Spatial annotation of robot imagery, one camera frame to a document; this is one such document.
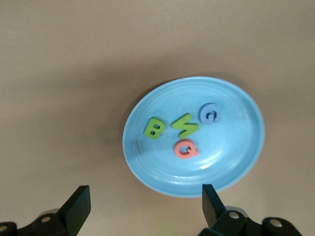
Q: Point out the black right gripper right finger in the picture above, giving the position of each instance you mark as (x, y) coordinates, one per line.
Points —
(216, 216)

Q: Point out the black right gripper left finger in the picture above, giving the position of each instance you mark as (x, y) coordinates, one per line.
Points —
(73, 214)

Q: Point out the red foam letter Q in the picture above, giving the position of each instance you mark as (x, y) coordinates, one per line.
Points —
(177, 149)

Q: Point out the green foam letter N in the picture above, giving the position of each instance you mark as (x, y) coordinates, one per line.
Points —
(184, 126)

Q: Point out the blue foam letter G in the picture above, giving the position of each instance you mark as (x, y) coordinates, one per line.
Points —
(202, 115)

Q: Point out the green foam letter B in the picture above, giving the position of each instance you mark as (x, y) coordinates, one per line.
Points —
(148, 131)

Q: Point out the blue plate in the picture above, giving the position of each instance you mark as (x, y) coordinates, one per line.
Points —
(221, 159)

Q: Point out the brown table mat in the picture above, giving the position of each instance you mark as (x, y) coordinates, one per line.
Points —
(49, 73)

